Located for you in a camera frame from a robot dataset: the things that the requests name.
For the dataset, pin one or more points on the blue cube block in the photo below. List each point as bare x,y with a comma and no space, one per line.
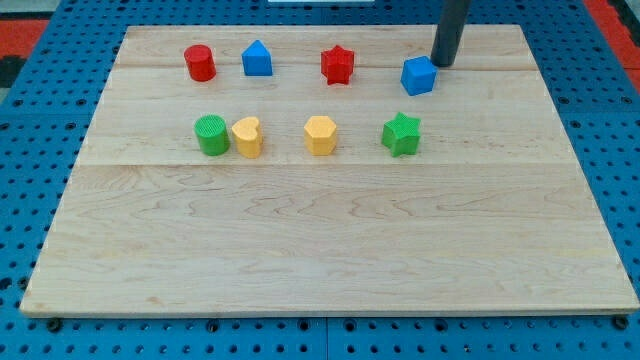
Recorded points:
418,75

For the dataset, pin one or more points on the light wooden board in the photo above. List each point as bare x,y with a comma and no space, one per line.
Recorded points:
491,217

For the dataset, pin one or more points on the yellow hexagon block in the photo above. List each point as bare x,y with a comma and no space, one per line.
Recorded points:
320,135

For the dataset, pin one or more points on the yellow heart block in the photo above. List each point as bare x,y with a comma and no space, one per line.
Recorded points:
248,137

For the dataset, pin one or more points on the green star block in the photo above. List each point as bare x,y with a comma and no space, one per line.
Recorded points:
401,135

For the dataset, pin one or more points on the red star block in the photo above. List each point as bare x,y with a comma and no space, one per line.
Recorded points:
337,65

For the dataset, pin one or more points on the green cylinder block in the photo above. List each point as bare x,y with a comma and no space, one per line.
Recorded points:
212,136

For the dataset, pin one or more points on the blue pentagon house block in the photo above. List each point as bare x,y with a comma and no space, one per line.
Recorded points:
256,60

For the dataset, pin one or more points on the red cylinder block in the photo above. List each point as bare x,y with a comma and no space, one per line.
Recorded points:
200,62

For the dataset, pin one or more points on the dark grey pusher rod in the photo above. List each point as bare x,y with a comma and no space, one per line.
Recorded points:
449,32

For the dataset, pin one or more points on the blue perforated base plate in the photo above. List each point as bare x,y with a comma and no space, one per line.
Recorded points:
45,115

